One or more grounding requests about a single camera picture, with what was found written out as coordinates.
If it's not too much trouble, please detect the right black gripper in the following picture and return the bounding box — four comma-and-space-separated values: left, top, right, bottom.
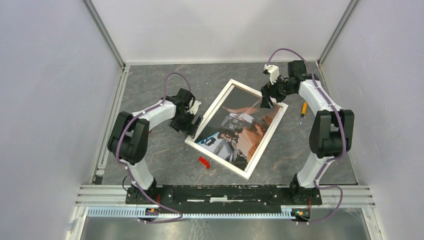
260, 74, 296, 109

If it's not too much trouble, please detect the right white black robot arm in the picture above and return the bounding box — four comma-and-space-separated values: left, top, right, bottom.
260, 60, 355, 204

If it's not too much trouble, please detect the slotted cable duct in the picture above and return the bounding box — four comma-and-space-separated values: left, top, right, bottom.
86, 206, 295, 220

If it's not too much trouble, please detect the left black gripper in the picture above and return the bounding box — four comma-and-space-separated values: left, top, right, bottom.
169, 109, 203, 139

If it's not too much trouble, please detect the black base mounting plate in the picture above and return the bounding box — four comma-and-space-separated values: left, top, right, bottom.
125, 184, 323, 215

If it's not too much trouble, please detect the white wooden picture frame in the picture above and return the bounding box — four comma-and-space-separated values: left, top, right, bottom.
184, 78, 289, 180

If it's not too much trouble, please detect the orange handle screwdriver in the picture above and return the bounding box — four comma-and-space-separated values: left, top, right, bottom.
299, 102, 308, 125

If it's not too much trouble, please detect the aluminium rail frame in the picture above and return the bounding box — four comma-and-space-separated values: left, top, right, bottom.
66, 185, 385, 240

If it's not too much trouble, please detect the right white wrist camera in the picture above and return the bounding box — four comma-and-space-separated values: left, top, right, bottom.
263, 64, 280, 85

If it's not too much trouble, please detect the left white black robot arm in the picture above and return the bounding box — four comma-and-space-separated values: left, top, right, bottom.
107, 88, 203, 204

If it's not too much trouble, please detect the red toy brick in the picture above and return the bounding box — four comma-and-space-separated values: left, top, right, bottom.
198, 157, 211, 170

